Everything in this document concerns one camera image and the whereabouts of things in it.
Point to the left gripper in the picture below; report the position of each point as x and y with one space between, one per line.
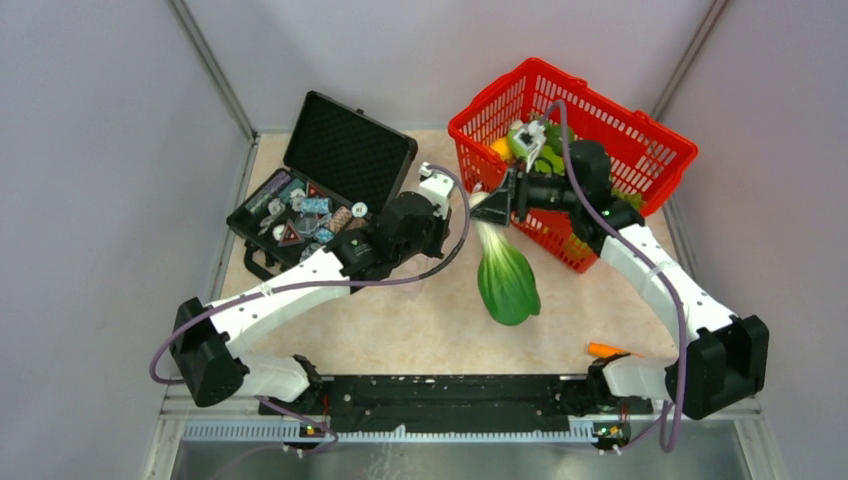
441 228

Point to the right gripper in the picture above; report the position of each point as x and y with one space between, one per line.
496 207

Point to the white green toy leek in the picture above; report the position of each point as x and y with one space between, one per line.
505 279

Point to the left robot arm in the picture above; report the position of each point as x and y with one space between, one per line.
212 344

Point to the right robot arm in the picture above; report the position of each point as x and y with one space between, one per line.
722 357

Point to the white dealer button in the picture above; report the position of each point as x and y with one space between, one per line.
359 210

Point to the black poker chip case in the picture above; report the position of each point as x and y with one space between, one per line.
335 152

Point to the red triangle card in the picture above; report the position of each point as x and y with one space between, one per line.
287 235

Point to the green toy grapes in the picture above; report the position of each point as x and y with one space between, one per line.
636 199

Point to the red plastic basket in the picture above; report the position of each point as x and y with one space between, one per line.
648 158

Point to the orange toy carrot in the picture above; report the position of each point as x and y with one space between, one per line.
603 351

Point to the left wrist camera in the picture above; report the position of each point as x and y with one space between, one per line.
436 185

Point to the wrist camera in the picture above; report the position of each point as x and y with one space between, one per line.
526 141
436 185

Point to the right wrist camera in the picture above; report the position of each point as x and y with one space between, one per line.
526 141

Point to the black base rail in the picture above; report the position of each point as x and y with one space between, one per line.
461 404

